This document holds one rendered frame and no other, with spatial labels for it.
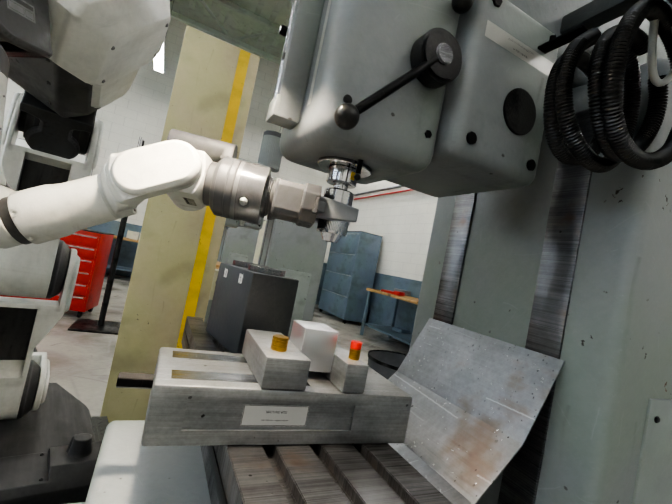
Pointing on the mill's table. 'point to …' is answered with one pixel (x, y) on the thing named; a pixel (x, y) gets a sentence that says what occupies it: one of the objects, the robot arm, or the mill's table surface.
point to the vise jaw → (275, 362)
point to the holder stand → (250, 302)
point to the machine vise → (269, 404)
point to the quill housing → (376, 57)
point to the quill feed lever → (440, 74)
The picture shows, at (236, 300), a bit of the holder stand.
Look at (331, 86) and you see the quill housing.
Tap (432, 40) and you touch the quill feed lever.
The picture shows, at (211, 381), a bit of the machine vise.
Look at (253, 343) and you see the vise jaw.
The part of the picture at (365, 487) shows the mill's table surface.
